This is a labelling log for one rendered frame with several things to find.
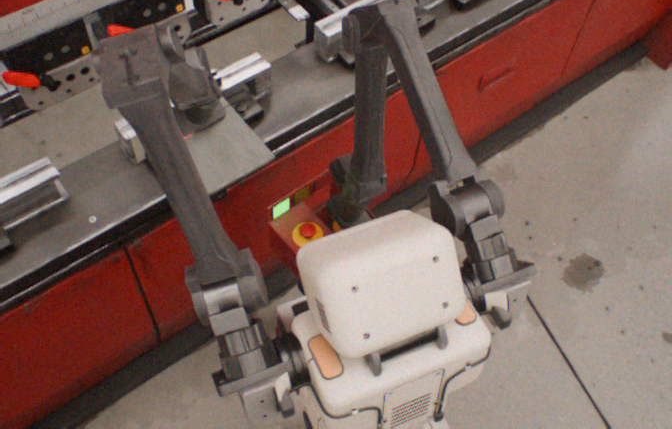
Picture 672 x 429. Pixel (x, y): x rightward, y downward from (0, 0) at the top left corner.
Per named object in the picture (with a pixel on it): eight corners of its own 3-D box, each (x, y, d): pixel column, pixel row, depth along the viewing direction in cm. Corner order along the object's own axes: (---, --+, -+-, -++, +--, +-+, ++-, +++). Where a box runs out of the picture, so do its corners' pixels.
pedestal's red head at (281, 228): (307, 291, 176) (308, 255, 161) (268, 246, 183) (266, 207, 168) (369, 247, 184) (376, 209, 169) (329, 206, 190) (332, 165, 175)
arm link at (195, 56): (171, 104, 133) (215, 90, 133) (154, 46, 134) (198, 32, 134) (187, 117, 145) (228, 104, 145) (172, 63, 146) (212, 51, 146)
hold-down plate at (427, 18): (349, 71, 188) (349, 63, 185) (336, 59, 190) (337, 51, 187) (434, 25, 199) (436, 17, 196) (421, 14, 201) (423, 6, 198)
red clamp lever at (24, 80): (9, 78, 123) (60, 85, 131) (-1, 64, 124) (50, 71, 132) (5, 86, 123) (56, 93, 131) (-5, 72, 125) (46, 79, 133)
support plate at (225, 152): (204, 199, 150) (203, 196, 149) (141, 120, 161) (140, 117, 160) (275, 159, 157) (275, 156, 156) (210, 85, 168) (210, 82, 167)
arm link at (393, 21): (363, -17, 120) (414, -28, 123) (336, 19, 132) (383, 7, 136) (463, 236, 117) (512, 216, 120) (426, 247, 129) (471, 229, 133)
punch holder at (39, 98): (32, 115, 137) (3, 52, 123) (13, 88, 140) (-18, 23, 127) (104, 81, 142) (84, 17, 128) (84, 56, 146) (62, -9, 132)
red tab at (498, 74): (481, 94, 229) (486, 78, 224) (477, 90, 230) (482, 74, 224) (514, 74, 235) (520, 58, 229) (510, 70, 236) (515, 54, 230)
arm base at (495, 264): (476, 297, 116) (539, 272, 119) (462, 250, 115) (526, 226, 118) (453, 290, 124) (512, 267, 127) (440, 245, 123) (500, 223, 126)
